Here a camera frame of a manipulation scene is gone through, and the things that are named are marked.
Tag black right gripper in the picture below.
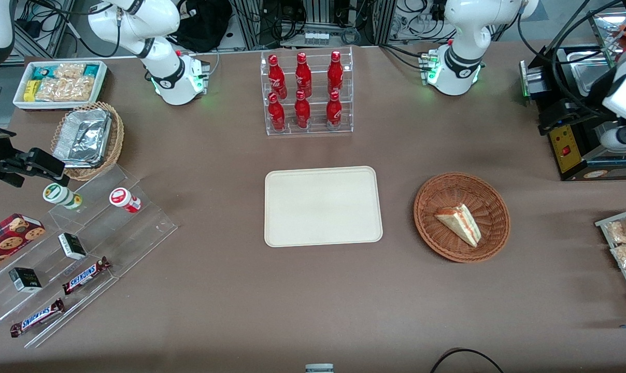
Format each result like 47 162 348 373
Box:
0 120 68 189

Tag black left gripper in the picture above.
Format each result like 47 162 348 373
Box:
538 98 604 137

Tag triangular sandwich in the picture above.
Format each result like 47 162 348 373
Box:
435 204 482 248

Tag light wicker basket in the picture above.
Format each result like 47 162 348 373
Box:
51 102 125 181

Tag tray of wrapped snacks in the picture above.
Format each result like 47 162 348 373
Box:
595 206 626 318

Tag empty brown wicker basket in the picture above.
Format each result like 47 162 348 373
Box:
414 172 511 263

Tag beige plastic tray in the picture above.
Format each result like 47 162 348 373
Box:
264 166 383 248

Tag green white yogurt bottle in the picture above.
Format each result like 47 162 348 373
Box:
42 183 83 211

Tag black hot food display machine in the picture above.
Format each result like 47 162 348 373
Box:
519 8 626 182

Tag stacked aluminium foil trays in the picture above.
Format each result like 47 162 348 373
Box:
53 108 112 168

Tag stainless steel food pan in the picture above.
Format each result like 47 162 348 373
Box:
570 49 613 95

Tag white rectangular snack bin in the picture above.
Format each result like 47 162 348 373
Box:
12 60 109 111

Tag large clear puffed snack bag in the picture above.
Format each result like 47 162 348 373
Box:
35 76 95 102

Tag red white yogurt bottle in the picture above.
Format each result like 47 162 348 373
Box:
109 188 142 213

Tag small black drink carton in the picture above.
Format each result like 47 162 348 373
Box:
58 233 88 261
9 267 43 294

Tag red cookie box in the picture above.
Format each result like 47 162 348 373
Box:
0 213 47 276

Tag small clear puffed snack bag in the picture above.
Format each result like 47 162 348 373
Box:
54 63 86 79

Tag clear acrylic stepped shelf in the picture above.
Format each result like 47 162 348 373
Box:
0 165 178 349

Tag snickers chocolate bar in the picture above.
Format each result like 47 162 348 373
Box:
62 257 112 295
10 298 65 338

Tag black bag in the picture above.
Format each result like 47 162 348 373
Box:
169 0 234 53

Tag red cola bottle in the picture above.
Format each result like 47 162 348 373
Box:
326 91 343 128
268 92 287 132
295 52 313 98
294 90 311 130
268 54 288 99
328 50 344 96

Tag clear acrylic bottle rack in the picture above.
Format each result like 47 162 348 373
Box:
260 46 354 137

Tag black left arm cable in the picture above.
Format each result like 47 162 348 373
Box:
517 0 611 117

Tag black looped table cable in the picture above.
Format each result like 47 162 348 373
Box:
430 348 505 373

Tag aluminium frame rack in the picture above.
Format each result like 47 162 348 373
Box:
230 0 397 50

